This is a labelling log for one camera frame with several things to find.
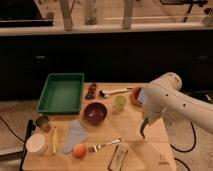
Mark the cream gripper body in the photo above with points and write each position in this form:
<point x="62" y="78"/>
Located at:
<point x="152" y="114"/>

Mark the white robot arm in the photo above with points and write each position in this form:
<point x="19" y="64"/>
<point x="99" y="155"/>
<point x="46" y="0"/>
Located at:
<point x="164" y="93"/>

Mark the orange bowl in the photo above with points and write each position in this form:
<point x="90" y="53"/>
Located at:
<point x="134" y="95"/>

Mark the purple bowl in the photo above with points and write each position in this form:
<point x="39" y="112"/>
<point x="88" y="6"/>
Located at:
<point x="95" y="113"/>

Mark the blue sponge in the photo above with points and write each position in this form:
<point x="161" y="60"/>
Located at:
<point x="140" y="97"/>

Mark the green plastic cup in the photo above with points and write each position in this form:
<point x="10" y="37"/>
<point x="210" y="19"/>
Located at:
<point x="120" y="102"/>

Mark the black rectangular device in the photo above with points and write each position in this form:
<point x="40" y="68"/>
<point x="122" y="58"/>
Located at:
<point x="118" y="157"/>

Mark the dark grape bunch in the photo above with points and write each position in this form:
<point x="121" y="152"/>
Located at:
<point x="91" y="91"/>

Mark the silver fork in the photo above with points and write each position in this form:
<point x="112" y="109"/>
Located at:
<point x="98" y="147"/>

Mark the light blue cloth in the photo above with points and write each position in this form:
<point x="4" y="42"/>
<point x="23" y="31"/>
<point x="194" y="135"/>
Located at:
<point x="76" y="134"/>

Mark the orange peach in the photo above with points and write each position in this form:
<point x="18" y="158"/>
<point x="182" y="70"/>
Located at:
<point x="79" y="151"/>

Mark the green plastic tray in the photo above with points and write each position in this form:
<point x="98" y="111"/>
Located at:
<point x="61" y="94"/>

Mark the small brown cup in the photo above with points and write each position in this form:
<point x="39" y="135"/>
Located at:
<point x="43" y="123"/>

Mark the white round container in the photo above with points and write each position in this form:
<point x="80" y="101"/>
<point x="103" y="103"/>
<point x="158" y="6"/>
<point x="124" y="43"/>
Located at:
<point x="36" y="144"/>

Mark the black table clamp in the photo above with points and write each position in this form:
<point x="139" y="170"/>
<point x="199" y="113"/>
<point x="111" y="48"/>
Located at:
<point x="30" y="128"/>

